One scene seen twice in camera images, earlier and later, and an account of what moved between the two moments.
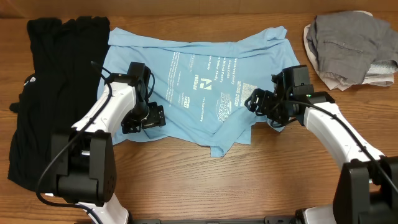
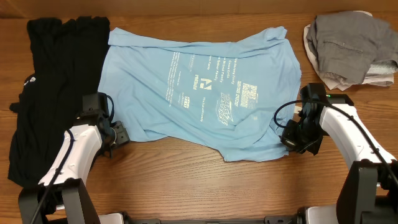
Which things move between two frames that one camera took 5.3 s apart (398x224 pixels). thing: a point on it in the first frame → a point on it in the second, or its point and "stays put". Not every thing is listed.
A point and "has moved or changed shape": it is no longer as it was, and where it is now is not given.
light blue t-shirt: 195,84 has moved or changed shape
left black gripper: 157,115 → 122,137
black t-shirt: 60,89 stays put
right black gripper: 254,98 → 288,139
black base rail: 283,219 stays put
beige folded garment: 334,81 stays put
